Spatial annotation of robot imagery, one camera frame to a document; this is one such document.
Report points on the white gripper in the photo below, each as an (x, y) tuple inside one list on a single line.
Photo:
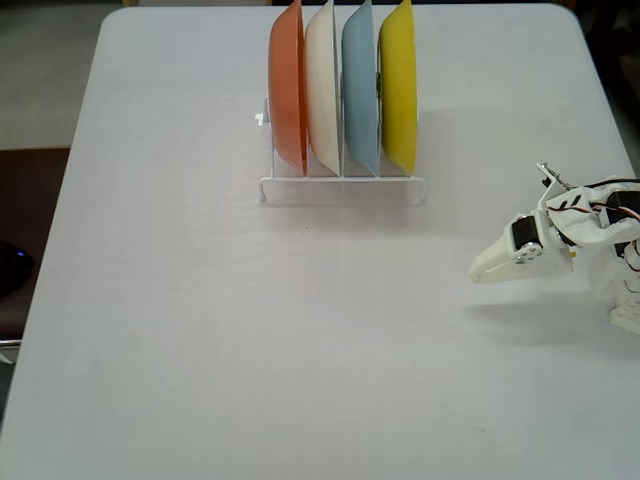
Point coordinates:
[(542, 259)]

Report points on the yellow plate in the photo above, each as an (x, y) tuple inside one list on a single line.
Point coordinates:
[(400, 90)]

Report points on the light blue plate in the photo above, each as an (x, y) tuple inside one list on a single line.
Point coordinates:
[(359, 90)]

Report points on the cream white plate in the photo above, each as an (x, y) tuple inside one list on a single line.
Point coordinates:
[(322, 100)]

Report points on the orange plate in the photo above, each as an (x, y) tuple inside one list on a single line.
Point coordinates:
[(287, 90)]

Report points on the dark brown side table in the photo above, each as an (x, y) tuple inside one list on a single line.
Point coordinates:
[(30, 200)]

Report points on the black computer mouse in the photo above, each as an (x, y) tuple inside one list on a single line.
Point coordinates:
[(15, 267)]

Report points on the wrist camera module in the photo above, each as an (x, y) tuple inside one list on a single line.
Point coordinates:
[(550, 175)]

